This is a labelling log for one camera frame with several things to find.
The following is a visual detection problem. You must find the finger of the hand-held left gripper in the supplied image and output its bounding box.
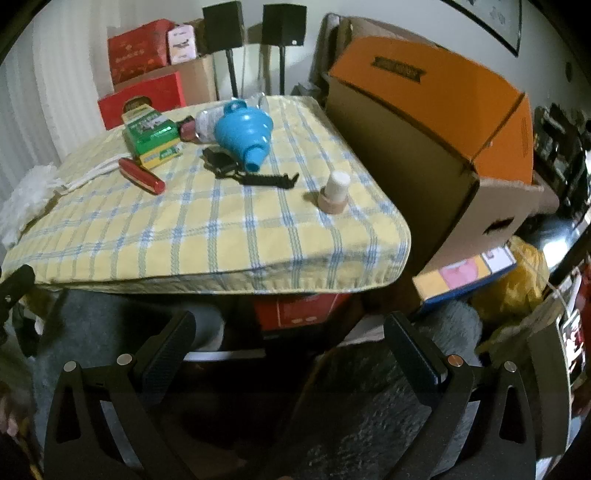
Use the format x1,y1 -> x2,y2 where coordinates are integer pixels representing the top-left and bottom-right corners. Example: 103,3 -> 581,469
0,264 -> 37,305

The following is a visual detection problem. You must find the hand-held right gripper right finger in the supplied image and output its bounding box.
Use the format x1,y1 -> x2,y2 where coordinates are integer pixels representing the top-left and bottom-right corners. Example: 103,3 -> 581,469
383,311 -> 539,480

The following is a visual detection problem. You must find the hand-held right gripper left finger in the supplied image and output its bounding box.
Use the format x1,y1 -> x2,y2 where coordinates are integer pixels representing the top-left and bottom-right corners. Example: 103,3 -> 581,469
44,310 -> 197,480

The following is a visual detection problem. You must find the white fluffy duster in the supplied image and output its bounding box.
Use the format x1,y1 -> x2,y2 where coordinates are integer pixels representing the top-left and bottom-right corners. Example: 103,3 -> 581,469
0,156 -> 125,250

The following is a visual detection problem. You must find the red pocket knife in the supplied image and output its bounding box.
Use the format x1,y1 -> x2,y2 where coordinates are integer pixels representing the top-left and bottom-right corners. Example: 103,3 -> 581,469
119,157 -> 166,195

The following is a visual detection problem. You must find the black key fob with strap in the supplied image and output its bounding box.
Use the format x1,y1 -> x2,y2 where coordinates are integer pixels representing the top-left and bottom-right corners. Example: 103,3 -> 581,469
202,147 -> 243,178

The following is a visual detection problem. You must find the orange cardboard box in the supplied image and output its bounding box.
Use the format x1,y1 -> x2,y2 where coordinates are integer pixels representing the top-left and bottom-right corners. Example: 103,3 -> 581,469
323,16 -> 559,273

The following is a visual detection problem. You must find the clear bottle pink cap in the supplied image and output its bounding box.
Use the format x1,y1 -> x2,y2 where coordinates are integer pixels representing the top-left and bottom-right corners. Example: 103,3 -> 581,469
180,92 -> 271,144

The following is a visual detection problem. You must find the blue funnel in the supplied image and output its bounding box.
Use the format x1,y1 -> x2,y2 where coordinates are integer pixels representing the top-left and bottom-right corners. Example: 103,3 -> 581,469
213,99 -> 274,171

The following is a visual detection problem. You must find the grey fluffy rug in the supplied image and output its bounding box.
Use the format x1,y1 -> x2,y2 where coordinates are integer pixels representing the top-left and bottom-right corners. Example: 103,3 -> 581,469
32,286 -> 481,480

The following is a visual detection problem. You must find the yellow checked tablecloth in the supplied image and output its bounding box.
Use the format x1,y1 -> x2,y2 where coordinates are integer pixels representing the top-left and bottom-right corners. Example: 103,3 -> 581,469
0,95 -> 411,296

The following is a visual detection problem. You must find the yellow plastic bag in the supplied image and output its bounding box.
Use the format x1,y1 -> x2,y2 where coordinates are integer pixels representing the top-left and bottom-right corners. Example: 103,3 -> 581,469
471,235 -> 550,324

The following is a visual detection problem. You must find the white curtain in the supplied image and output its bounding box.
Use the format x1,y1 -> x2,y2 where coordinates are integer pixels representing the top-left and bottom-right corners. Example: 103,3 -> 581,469
0,14 -> 116,185

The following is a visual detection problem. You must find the green drink carton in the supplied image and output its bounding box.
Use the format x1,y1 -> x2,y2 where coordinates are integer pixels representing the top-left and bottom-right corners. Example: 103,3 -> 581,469
121,102 -> 183,169

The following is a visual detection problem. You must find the red gift box pictured label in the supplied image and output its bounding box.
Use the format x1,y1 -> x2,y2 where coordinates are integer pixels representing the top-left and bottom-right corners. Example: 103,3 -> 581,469
97,71 -> 188,131

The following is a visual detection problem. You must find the dark cluttered shelf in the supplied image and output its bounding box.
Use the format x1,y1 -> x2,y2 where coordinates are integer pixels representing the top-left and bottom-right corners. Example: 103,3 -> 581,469
531,104 -> 591,222

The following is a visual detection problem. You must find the red gift box gold print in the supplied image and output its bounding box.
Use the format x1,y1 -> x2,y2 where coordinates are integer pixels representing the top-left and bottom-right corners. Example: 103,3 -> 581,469
107,18 -> 176,86

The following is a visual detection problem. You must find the brown cardboard box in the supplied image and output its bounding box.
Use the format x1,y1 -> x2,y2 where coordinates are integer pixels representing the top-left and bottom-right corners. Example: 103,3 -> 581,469
113,55 -> 218,104

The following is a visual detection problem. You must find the black speaker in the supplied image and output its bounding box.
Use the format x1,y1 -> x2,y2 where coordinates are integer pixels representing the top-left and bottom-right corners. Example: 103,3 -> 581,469
262,4 -> 308,47
202,1 -> 244,51

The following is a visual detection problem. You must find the framed ink painting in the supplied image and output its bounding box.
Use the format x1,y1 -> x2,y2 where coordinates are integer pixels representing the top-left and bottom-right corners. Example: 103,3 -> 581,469
441,0 -> 522,58

